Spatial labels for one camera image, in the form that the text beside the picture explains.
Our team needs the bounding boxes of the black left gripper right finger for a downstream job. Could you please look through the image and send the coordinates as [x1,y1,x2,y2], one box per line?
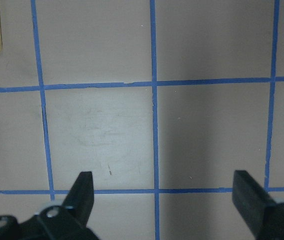
[232,170,284,240]

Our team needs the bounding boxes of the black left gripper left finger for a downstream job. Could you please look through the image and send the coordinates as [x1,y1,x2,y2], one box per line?
[0,171,99,240]

